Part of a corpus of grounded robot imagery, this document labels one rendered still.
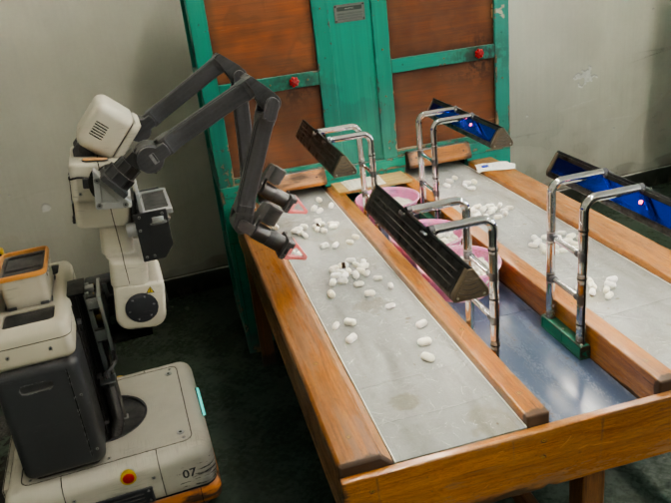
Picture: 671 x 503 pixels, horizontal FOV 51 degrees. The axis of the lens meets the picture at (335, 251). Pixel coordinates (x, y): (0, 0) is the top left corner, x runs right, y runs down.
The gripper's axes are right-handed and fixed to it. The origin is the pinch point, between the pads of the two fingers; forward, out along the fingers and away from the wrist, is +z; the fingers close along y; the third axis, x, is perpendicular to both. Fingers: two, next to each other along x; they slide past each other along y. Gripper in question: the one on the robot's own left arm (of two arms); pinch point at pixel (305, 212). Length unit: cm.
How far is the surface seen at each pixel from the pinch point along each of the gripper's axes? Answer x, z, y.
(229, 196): 17, -17, 44
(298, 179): -4.7, 4.0, 38.9
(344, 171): -23.5, -8.6, -34.4
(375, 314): 5, 7, -75
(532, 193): -52, 72, -13
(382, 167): -28, 37, 43
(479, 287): -24, -9, -131
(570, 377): -14, 40, -117
